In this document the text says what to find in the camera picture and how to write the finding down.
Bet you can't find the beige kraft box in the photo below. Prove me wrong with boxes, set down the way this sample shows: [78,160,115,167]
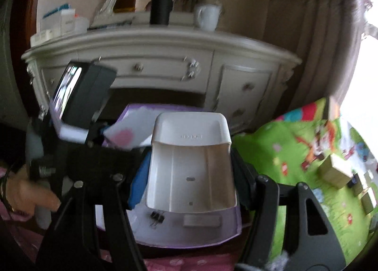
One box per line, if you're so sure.
[318,154,353,190]

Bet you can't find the small black cube box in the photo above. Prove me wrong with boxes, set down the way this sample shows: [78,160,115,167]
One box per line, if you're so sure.
[347,173,362,192]

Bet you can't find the black binder clip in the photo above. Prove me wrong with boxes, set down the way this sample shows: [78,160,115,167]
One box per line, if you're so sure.
[150,211,165,227]

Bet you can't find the white plastic tray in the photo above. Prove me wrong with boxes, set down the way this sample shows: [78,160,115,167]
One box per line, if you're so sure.
[146,112,237,213]

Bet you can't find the white box pink flower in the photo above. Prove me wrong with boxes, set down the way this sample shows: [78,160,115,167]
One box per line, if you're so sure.
[103,106,161,150]

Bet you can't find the small white box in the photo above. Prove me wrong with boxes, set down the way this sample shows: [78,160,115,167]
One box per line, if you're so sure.
[361,192,376,215]

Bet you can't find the white text medicine box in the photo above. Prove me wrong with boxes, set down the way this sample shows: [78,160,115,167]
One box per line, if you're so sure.
[183,215,222,228]

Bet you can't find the person left hand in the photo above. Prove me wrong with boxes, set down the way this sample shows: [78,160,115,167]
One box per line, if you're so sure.
[1,165,61,216]

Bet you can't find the purple storage bin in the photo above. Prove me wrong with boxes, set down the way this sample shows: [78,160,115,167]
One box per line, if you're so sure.
[127,105,241,249]

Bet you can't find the green cartoon bedsheet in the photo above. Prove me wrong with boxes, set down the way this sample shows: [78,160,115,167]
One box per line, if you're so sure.
[232,97,377,264]

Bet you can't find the stacked boxes on dresser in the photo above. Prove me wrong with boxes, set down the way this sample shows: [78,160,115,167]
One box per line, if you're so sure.
[30,3,90,48]

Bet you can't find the white ornate dresser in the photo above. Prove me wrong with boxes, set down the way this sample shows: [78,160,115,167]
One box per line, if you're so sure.
[22,25,301,133]

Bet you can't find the white ceramic mug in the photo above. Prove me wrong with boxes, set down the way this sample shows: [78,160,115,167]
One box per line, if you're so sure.
[193,4,222,32]

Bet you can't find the mauve drape curtain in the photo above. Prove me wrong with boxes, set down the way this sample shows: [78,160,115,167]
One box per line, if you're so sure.
[263,0,367,115]

